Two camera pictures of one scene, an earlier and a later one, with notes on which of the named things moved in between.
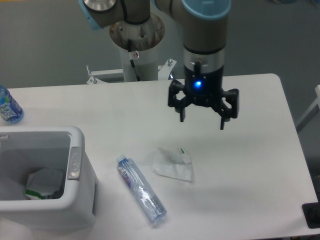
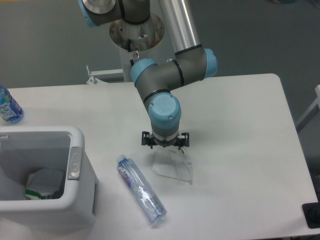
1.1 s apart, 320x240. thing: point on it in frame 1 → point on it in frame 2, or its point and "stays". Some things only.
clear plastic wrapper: x=176 y=165 stays
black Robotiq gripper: x=204 y=89 → x=181 y=140
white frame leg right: x=313 y=110 stays
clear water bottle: x=153 y=208 stays
